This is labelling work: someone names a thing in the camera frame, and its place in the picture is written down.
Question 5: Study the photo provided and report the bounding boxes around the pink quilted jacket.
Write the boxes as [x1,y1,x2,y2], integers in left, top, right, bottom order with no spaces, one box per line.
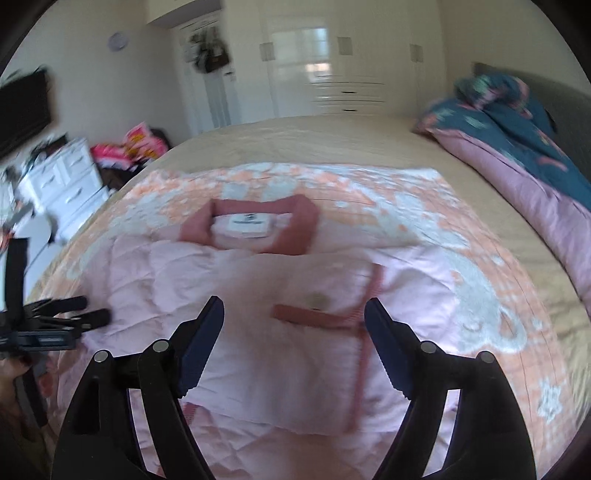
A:
[49,195,459,479]

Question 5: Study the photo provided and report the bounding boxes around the white bedroom door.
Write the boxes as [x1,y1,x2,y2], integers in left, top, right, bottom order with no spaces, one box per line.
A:
[172,10,242,136]

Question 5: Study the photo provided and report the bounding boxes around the person's left hand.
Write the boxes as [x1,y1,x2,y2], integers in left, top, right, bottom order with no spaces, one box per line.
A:
[0,357,31,408]

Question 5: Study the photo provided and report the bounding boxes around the orange white plush blanket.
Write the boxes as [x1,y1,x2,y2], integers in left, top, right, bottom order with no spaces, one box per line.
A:
[38,164,583,479]

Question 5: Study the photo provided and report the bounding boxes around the white drawer dresser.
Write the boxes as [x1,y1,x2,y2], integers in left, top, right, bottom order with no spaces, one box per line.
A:
[17,138,109,243]

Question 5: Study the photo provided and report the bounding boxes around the dark bags hanging on door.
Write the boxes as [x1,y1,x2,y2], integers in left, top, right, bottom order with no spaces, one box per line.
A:
[188,26,230,74]

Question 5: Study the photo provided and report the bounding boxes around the beige bed sheet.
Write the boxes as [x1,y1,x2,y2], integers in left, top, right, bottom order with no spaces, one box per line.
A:
[27,115,591,407]

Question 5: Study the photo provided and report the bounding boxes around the blue and pink duvet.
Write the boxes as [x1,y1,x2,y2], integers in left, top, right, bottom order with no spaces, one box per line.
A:
[414,73,590,305]

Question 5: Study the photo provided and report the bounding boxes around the grey upholstered headboard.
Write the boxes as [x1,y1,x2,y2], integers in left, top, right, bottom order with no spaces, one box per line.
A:
[472,62,591,180]

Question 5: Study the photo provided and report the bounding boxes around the white glossy wardrobe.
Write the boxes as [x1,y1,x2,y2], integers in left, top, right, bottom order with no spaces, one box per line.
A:
[222,1,446,123]

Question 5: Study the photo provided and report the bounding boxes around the black wall television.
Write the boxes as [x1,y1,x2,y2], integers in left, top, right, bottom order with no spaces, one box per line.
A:
[0,68,52,158]

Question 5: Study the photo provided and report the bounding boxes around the round wall clock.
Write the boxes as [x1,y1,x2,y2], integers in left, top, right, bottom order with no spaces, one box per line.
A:
[107,31,128,52]

